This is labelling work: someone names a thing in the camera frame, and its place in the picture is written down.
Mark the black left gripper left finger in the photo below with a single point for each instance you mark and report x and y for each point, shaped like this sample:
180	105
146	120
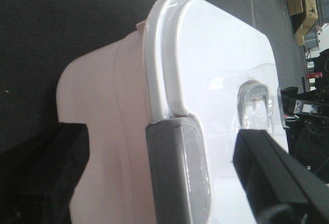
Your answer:
39	176

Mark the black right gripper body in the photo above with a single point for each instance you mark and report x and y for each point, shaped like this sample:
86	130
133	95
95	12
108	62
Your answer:
307	132

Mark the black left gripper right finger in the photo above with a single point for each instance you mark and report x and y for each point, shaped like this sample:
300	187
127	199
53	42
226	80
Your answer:
278	188

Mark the stacked cardboard boxes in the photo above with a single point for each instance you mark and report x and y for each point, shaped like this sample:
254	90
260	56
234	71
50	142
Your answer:
304	15

